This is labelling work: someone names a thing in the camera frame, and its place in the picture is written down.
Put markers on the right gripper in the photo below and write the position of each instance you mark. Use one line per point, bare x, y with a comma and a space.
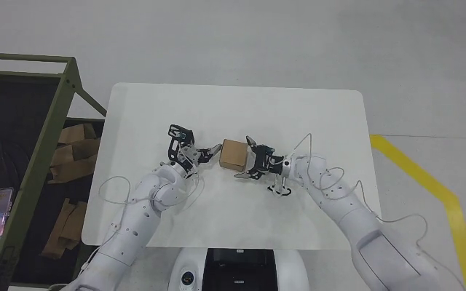
267, 162

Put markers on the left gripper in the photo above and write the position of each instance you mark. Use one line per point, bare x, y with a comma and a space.
189, 155

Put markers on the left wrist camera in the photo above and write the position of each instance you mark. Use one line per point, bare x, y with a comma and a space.
177, 140

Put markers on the flat brown cardboard piece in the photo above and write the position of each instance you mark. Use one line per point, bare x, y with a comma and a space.
65, 227
73, 132
74, 162

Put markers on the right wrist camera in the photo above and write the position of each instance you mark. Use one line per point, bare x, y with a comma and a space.
279, 189

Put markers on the green metal cart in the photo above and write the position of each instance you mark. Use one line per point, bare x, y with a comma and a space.
40, 145

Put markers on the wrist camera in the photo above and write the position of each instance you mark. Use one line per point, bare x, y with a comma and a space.
279, 189
177, 140

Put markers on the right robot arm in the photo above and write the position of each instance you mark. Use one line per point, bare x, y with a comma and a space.
364, 222

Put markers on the small brown carton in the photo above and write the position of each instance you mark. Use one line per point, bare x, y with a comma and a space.
233, 154

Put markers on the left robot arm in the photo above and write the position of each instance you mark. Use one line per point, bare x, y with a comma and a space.
134, 222

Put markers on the robot body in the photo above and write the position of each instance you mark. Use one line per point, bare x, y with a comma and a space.
238, 271

